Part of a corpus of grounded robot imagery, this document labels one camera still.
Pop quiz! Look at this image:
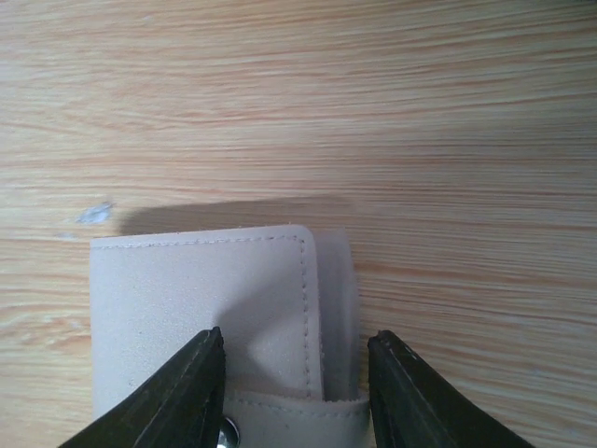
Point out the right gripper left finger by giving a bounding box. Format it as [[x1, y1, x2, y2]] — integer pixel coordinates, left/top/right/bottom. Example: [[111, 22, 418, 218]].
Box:
[[61, 327, 226, 448]]

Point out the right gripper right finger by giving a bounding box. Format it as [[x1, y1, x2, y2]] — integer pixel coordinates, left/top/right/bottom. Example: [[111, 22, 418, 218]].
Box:
[[368, 330, 531, 448]]

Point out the beige card holder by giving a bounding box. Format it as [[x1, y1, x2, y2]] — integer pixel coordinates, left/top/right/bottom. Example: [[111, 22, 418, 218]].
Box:
[[90, 225, 370, 447]]

